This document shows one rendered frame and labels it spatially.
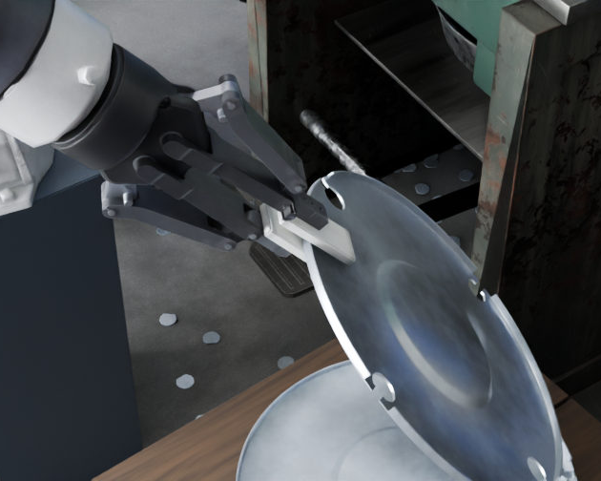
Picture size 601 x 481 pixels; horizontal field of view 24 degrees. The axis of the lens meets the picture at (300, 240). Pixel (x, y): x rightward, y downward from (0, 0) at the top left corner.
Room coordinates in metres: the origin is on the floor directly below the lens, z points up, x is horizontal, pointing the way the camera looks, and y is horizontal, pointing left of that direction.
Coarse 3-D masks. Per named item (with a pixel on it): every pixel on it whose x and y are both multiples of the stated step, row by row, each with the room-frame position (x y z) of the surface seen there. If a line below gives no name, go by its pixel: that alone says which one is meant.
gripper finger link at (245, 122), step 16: (224, 80) 0.69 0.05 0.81; (224, 96) 0.68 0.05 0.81; (224, 112) 0.68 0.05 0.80; (240, 112) 0.68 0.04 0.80; (256, 112) 0.70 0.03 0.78; (240, 128) 0.68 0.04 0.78; (256, 128) 0.68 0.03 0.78; (256, 144) 0.68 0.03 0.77; (272, 144) 0.68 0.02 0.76; (272, 160) 0.68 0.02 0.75; (288, 160) 0.69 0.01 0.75; (288, 176) 0.68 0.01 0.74
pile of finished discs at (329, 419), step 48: (336, 384) 0.81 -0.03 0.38; (384, 384) 0.81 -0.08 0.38; (288, 432) 0.75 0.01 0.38; (336, 432) 0.75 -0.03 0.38; (384, 432) 0.75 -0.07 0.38; (240, 480) 0.70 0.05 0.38; (288, 480) 0.70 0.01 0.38; (336, 480) 0.70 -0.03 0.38; (384, 480) 0.70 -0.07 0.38; (432, 480) 0.70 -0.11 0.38; (576, 480) 0.70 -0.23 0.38
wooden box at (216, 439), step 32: (320, 352) 0.87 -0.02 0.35; (288, 384) 0.83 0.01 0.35; (224, 416) 0.79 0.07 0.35; (256, 416) 0.79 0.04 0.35; (576, 416) 0.79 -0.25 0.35; (160, 448) 0.76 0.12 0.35; (192, 448) 0.76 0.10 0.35; (224, 448) 0.76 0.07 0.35; (576, 448) 0.76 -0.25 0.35; (96, 480) 0.72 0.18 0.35; (128, 480) 0.72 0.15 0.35; (160, 480) 0.72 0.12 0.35; (192, 480) 0.72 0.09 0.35; (224, 480) 0.72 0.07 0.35
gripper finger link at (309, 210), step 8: (304, 176) 0.69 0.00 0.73; (280, 184) 0.69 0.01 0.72; (288, 192) 0.69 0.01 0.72; (296, 200) 0.69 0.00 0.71; (304, 200) 0.69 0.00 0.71; (312, 200) 0.70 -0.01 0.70; (296, 208) 0.69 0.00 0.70; (304, 208) 0.69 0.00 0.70; (312, 208) 0.69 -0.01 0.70; (320, 208) 0.70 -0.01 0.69; (304, 216) 0.69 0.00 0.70; (312, 216) 0.69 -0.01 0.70; (320, 216) 0.69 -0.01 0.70; (312, 224) 0.69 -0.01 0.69; (320, 224) 0.69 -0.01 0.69
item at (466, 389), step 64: (320, 192) 0.76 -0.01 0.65; (384, 192) 0.83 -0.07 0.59; (320, 256) 0.69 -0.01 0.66; (384, 256) 0.75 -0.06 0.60; (448, 256) 0.82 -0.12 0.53; (384, 320) 0.67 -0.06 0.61; (448, 320) 0.72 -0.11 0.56; (512, 320) 0.79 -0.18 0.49; (448, 384) 0.64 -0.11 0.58; (512, 384) 0.71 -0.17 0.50; (448, 448) 0.58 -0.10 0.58; (512, 448) 0.63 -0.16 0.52
